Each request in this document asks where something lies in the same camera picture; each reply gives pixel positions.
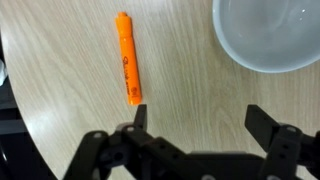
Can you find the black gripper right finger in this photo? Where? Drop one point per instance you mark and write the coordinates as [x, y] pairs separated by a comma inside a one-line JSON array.
[[286, 146]]

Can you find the white ceramic bowl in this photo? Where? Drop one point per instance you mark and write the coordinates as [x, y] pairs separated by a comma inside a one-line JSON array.
[[269, 36]]

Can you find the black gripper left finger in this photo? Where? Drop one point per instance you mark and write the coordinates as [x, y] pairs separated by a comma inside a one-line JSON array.
[[130, 146]]

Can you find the orange sharpie marker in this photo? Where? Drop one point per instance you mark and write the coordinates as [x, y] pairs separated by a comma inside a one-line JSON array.
[[128, 57]]

